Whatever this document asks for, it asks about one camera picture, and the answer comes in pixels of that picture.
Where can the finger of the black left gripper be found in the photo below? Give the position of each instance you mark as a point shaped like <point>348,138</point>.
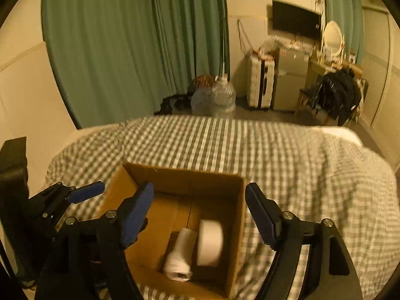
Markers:
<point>84,192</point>

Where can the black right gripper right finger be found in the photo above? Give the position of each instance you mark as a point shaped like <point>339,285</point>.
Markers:
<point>329,273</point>

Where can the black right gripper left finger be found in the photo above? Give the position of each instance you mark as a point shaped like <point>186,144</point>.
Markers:
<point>88,255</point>

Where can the white plastic bottle-shaped part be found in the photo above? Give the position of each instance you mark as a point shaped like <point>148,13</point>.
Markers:
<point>177,265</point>

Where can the open cardboard box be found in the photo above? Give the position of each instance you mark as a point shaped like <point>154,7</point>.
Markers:
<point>182,199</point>

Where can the grey white checkered blanket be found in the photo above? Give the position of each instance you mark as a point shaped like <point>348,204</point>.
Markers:
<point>313,174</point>

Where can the green curtain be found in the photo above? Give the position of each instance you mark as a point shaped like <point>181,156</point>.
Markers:
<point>348,14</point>
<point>114,60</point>

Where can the black clothes on chair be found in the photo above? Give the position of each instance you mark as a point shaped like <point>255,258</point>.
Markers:
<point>341,95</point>

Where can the large clear water bottle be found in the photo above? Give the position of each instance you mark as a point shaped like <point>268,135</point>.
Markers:
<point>223,98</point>

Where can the grey mini fridge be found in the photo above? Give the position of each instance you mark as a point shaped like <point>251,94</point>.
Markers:
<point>290,76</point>

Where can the white suitcase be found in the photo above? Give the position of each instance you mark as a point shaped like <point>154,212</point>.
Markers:
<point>260,79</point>

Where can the white sliding wardrobe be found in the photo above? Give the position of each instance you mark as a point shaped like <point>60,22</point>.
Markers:
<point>381,70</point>

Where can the white oval vanity mirror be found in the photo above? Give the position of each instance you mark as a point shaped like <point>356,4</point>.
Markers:
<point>333,40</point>

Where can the black wall television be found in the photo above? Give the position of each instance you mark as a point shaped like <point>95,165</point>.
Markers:
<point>296,20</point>

